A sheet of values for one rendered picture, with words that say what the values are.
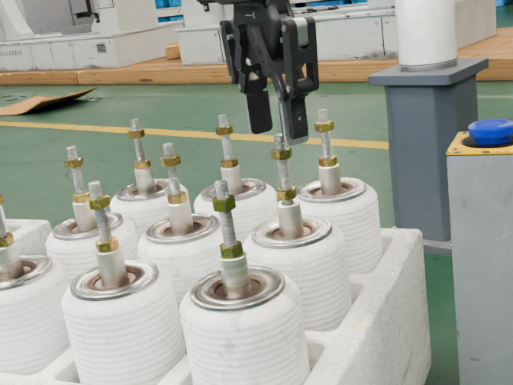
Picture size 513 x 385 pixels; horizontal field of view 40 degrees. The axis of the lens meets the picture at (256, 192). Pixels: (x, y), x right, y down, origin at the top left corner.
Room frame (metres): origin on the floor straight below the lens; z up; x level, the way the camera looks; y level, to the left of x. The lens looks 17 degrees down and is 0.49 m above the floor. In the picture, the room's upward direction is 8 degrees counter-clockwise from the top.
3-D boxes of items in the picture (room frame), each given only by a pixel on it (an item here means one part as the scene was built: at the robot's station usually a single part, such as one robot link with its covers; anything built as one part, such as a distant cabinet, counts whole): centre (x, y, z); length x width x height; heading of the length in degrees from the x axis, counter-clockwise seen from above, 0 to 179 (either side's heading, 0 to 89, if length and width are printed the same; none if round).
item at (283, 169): (0.61, -0.03, 0.31); 0.01 x 0.01 x 0.08
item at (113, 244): (0.56, 0.13, 0.29); 0.02 x 0.02 x 0.01; 86
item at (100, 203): (0.56, 0.13, 0.32); 0.02 x 0.02 x 0.01; 86
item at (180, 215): (0.66, 0.08, 0.26); 0.02 x 0.02 x 0.03
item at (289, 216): (0.61, -0.03, 0.26); 0.02 x 0.02 x 0.03
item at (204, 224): (0.66, 0.08, 0.25); 0.08 x 0.08 x 0.01
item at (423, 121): (1.14, -0.31, 0.15); 0.15 x 0.15 x 0.30; 47
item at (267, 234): (0.61, -0.03, 0.25); 0.08 x 0.08 x 0.01
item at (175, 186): (0.66, 0.08, 0.30); 0.01 x 0.01 x 0.08
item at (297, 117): (0.57, -0.05, 0.37); 0.03 x 0.01 x 0.05; 23
